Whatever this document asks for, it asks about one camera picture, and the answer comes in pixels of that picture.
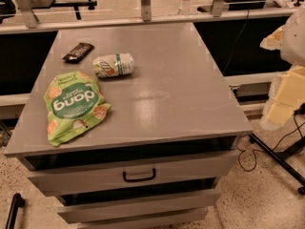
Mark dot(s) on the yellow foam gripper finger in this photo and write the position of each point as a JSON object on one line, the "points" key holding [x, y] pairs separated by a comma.
{"points": [[273, 41], [286, 95]]}

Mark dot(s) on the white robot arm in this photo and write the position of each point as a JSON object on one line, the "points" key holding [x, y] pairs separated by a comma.
{"points": [[293, 39]]}

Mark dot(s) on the black stand leg right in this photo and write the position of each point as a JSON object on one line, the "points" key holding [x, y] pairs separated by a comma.
{"points": [[279, 160]]}

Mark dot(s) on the black stand leg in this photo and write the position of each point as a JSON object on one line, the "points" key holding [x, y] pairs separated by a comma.
{"points": [[279, 160], [16, 203]]}

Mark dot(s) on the grey drawer cabinet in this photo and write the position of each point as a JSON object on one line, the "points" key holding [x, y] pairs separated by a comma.
{"points": [[175, 113]]}

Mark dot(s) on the black chocolate bar wrapper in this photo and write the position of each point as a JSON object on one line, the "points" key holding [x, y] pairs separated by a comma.
{"points": [[78, 53]]}

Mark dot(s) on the green dang snack bag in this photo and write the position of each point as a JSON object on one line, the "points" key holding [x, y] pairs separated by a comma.
{"points": [[74, 105]]}

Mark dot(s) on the black stand leg left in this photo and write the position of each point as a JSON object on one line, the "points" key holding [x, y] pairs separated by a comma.
{"points": [[16, 203]]}

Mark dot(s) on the black drawer handle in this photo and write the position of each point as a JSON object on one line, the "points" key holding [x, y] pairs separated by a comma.
{"points": [[139, 177]]}

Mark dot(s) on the metal rail frame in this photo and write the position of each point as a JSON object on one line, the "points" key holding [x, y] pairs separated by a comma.
{"points": [[17, 16]]}

